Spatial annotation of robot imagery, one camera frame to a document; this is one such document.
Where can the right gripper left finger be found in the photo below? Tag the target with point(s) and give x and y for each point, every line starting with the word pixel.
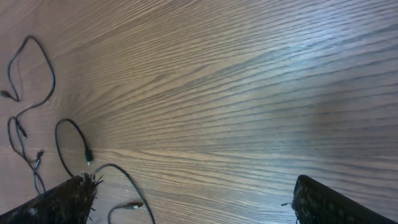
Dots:
pixel 69 202

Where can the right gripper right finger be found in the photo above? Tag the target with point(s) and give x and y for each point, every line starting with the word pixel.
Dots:
pixel 315 203

